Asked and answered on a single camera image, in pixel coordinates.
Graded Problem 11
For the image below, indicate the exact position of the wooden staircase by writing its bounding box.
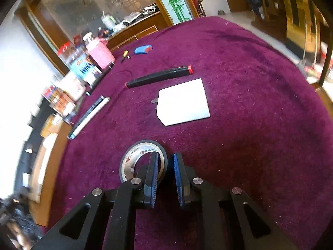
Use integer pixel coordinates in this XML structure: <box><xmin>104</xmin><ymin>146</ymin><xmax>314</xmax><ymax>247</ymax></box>
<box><xmin>250</xmin><ymin>0</ymin><xmax>287</xmax><ymax>40</ymax></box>

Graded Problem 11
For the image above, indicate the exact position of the white pill bottle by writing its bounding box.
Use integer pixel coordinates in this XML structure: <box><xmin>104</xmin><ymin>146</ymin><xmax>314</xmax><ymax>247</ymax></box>
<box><xmin>58</xmin><ymin>71</ymin><xmax>87</xmax><ymax>102</ymax></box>

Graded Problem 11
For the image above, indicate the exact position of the black sofa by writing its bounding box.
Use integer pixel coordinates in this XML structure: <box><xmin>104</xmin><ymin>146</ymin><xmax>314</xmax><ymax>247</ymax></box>
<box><xmin>14</xmin><ymin>104</ymin><xmax>48</xmax><ymax>190</ymax></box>

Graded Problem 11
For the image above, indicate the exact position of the small white carton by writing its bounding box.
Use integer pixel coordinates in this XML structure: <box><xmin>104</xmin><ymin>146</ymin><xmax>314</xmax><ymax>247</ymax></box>
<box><xmin>84</xmin><ymin>66</ymin><xmax>102</xmax><ymax>85</ymax></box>

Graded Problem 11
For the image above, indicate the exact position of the yellow glue jar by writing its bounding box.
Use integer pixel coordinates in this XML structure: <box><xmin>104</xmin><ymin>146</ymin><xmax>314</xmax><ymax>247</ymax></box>
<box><xmin>40</xmin><ymin>114</ymin><xmax>63</xmax><ymax>138</ymax></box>

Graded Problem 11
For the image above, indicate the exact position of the black marker with grey cap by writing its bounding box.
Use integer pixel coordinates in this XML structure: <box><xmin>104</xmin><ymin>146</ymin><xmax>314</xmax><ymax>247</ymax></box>
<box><xmin>77</xmin><ymin>96</ymin><xmax>104</xmax><ymax>127</ymax></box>

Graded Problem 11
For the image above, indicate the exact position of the thin black and white pen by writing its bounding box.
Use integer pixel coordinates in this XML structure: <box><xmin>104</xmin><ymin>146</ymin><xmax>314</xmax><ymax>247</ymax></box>
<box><xmin>67</xmin><ymin>97</ymin><xmax>111</xmax><ymax>140</ymax></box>

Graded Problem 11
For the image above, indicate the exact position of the wooden cabinet counter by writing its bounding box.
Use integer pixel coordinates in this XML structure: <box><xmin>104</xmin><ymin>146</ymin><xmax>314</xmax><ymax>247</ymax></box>
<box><xmin>104</xmin><ymin>10</ymin><xmax>174</xmax><ymax>52</ymax></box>

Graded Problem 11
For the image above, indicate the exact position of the bamboo painted glass panel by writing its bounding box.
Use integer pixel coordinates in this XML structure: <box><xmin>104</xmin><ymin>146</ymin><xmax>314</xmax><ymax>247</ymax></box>
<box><xmin>149</xmin><ymin>0</ymin><xmax>192</xmax><ymax>24</ymax></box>

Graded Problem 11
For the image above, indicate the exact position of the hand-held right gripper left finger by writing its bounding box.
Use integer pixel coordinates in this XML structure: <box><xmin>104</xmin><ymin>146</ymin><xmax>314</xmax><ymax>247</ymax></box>
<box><xmin>31</xmin><ymin>151</ymin><xmax>160</xmax><ymax>250</ymax></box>

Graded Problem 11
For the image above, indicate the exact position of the white charger plug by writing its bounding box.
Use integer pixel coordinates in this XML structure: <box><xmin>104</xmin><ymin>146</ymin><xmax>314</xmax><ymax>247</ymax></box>
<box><xmin>151</xmin><ymin>78</ymin><xmax>211</xmax><ymax>127</ymax></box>

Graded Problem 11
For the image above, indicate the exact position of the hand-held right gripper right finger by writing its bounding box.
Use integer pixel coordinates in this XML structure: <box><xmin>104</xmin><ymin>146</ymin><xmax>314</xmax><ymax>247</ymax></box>
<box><xmin>173</xmin><ymin>153</ymin><xmax>299</xmax><ymax>250</ymax></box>

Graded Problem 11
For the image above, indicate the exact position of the orange tea tin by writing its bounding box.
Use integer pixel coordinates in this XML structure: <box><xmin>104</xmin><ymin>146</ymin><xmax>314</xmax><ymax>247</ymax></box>
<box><xmin>49</xmin><ymin>89</ymin><xmax>79</xmax><ymax>116</ymax></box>

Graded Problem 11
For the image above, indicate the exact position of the black tape roll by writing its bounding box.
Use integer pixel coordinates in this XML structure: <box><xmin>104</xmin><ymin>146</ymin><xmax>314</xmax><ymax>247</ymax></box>
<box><xmin>119</xmin><ymin>140</ymin><xmax>169</xmax><ymax>184</ymax></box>

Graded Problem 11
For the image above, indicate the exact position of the white tumbler with straw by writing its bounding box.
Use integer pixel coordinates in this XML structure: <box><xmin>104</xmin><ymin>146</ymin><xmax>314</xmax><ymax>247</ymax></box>
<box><xmin>101</xmin><ymin>12</ymin><xmax>118</xmax><ymax>31</ymax></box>

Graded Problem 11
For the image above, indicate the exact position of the black marker with red caps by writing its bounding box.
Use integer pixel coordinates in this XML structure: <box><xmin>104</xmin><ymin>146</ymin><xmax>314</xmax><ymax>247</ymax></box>
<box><xmin>125</xmin><ymin>65</ymin><xmax>194</xmax><ymax>89</ymax></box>

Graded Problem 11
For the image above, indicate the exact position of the gold mirrored pillar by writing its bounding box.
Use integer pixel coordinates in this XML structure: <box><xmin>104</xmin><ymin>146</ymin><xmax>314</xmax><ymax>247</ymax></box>
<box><xmin>280</xmin><ymin>0</ymin><xmax>321</xmax><ymax>56</ymax></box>

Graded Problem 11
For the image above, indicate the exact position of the dark wooden chair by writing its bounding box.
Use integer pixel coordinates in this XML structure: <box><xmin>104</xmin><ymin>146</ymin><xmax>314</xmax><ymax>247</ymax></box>
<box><xmin>299</xmin><ymin>0</ymin><xmax>333</xmax><ymax>92</ymax></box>

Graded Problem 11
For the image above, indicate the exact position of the bottle in pink knit sleeve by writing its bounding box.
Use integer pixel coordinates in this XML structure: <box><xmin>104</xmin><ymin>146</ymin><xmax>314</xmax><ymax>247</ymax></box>
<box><xmin>83</xmin><ymin>32</ymin><xmax>116</xmax><ymax>70</ymax></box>

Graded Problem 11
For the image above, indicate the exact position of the cardboard box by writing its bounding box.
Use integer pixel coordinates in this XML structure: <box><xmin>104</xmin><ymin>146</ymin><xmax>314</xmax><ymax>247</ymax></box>
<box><xmin>27</xmin><ymin>124</ymin><xmax>76</xmax><ymax>227</ymax></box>

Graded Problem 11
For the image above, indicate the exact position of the clear jar with red lid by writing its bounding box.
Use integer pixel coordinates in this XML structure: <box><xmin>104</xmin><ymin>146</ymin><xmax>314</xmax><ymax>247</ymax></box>
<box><xmin>57</xmin><ymin>41</ymin><xmax>96</xmax><ymax>80</ymax></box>

